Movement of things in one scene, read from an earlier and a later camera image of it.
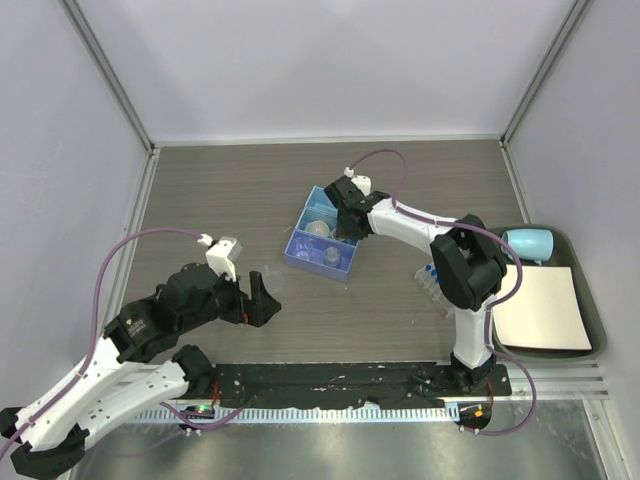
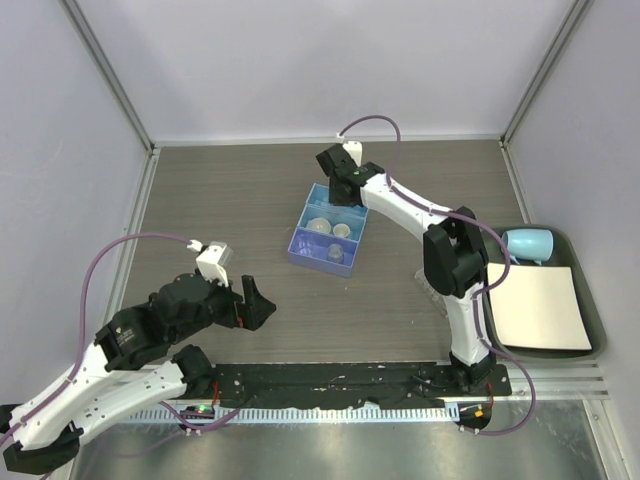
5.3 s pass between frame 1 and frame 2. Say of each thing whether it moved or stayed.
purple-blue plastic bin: stayed
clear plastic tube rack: stayed
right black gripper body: moved
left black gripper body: stayed
